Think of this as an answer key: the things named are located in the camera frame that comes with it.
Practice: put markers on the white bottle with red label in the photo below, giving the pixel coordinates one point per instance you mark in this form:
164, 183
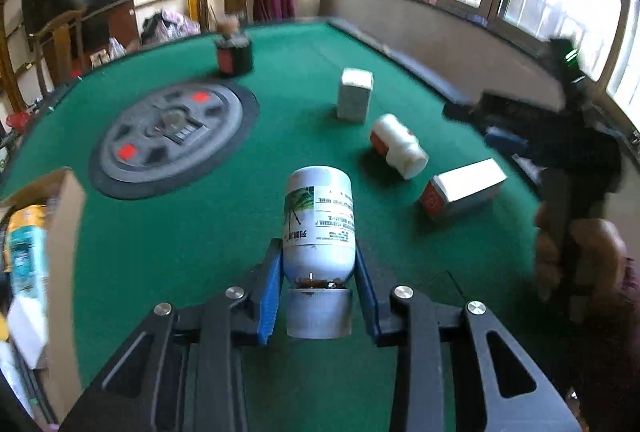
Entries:
397, 142

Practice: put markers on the white bottle with green label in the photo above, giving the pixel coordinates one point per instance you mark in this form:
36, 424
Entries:
317, 222

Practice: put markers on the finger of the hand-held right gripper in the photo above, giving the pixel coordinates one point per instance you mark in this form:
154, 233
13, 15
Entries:
507, 142
495, 109

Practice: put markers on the black and red container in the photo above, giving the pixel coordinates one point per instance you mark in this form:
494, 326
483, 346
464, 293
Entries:
232, 57

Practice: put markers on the wooden chair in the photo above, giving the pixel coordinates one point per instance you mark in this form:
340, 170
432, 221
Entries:
65, 27

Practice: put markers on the person's right forearm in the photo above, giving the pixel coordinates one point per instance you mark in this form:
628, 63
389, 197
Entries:
610, 337

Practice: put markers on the small white box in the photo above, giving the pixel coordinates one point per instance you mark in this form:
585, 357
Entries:
355, 97

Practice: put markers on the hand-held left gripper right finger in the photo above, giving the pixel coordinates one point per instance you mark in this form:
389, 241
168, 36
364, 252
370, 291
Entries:
362, 297

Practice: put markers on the yellow packet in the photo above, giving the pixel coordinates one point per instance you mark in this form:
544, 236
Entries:
27, 217

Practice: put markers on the pile of clothes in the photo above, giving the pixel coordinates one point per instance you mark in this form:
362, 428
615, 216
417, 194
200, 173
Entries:
170, 27

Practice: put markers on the round grey table centre panel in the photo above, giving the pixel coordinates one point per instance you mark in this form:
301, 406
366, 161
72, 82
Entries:
170, 132

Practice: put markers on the person's right hand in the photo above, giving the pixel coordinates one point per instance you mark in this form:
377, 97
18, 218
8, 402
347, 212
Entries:
600, 247

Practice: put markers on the white paper packet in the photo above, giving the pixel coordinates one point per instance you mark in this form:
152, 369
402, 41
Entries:
22, 332

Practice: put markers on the light blue packet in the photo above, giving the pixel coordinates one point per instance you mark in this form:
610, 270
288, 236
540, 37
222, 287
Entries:
25, 257

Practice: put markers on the white box with orange end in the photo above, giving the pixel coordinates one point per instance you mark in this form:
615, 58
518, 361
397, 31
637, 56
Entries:
465, 184

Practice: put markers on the cardboard box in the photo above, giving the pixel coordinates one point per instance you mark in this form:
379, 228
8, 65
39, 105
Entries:
62, 262

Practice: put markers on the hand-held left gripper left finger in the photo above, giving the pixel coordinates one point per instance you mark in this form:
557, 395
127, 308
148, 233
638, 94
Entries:
270, 292

